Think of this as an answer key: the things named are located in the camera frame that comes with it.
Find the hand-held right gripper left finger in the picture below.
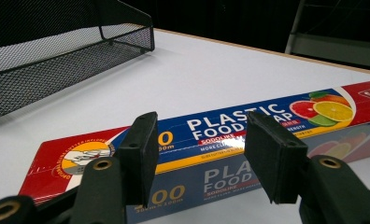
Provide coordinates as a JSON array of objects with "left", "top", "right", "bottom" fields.
[{"left": 70, "top": 111, "right": 160, "bottom": 224}]

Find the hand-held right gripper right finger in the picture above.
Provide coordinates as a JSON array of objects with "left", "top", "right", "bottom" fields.
[{"left": 244, "top": 111, "right": 370, "bottom": 224}]

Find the black mesh metal tray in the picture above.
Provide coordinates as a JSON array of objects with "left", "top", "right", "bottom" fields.
[{"left": 0, "top": 0, "right": 156, "bottom": 125}]

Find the long plastic wrap box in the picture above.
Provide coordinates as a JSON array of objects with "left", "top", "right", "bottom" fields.
[{"left": 18, "top": 78, "right": 370, "bottom": 224}]

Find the grey metal stand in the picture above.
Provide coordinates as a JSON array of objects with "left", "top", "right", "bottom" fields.
[{"left": 284, "top": 0, "right": 370, "bottom": 71}]

